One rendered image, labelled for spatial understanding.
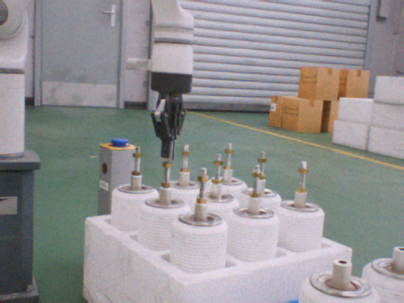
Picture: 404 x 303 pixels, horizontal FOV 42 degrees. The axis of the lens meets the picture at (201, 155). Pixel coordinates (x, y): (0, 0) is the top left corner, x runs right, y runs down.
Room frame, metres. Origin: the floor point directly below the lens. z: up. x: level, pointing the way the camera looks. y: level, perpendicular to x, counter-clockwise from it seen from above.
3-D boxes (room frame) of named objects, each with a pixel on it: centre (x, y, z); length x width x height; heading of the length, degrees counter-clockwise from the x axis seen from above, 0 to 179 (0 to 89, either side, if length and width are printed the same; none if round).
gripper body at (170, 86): (0.96, 0.06, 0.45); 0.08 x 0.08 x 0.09
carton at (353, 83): (5.16, -1.37, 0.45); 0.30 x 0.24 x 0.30; 21
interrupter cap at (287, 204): (1.00, -0.20, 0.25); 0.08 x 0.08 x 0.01
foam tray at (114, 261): (1.03, -0.03, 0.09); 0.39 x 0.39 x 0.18; 35
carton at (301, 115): (4.94, -0.91, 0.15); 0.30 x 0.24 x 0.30; 22
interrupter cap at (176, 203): (0.96, 0.06, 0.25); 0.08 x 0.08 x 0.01
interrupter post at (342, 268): (0.62, -0.18, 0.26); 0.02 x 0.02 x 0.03
